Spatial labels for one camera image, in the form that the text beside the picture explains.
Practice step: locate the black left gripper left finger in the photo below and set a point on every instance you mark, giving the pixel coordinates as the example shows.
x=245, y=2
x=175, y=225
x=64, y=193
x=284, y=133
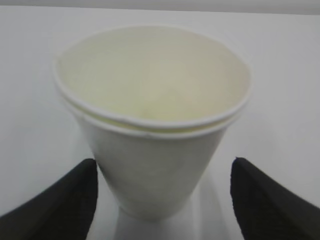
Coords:
x=64, y=211

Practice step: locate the white paper cup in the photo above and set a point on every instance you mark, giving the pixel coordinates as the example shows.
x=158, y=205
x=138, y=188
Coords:
x=153, y=103

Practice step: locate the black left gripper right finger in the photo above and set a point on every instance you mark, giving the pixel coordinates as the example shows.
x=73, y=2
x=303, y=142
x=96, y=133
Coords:
x=266, y=210

